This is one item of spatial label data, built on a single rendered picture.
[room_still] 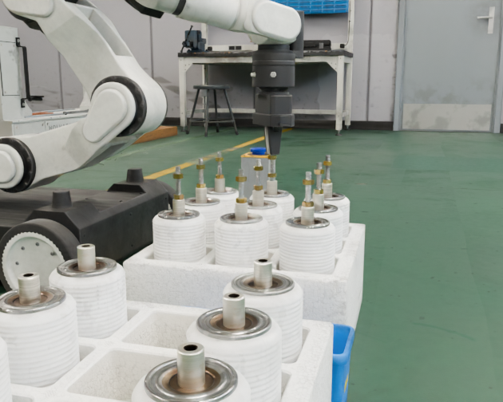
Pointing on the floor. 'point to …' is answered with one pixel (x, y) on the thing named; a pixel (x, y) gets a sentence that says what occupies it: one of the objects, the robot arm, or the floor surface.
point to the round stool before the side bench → (215, 108)
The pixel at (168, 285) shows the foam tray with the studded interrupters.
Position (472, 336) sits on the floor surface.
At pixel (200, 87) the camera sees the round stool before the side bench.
